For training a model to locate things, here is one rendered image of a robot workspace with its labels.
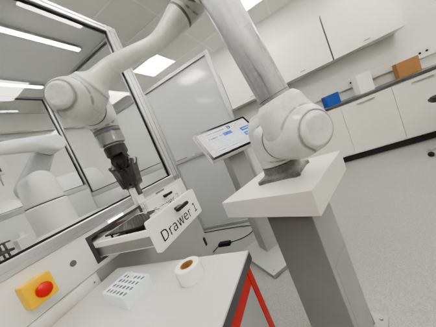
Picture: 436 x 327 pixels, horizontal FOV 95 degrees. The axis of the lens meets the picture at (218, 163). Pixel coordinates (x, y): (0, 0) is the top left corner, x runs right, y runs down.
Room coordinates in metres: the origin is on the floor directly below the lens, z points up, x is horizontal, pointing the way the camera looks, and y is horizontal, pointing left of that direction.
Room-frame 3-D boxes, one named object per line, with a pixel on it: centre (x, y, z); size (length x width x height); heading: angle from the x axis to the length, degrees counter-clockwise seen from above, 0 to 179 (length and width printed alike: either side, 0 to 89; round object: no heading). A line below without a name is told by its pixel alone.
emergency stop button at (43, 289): (0.56, 0.60, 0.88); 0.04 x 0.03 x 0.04; 154
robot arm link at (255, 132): (0.83, -0.24, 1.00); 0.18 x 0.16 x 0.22; 7
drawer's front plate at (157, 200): (1.16, 0.37, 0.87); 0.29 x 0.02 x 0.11; 154
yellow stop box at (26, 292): (0.57, 0.63, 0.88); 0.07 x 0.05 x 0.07; 154
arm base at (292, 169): (0.85, -0.26, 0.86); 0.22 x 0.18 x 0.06; 140
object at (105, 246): (0.83, 0.41, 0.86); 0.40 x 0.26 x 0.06; 64
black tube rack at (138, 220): (0.83, 0.40, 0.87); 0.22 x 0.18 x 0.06; 64
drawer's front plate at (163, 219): (0.74, 0.22, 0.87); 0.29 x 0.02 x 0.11; 154
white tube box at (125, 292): (0.56, 0.38, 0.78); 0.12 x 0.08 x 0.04; 54
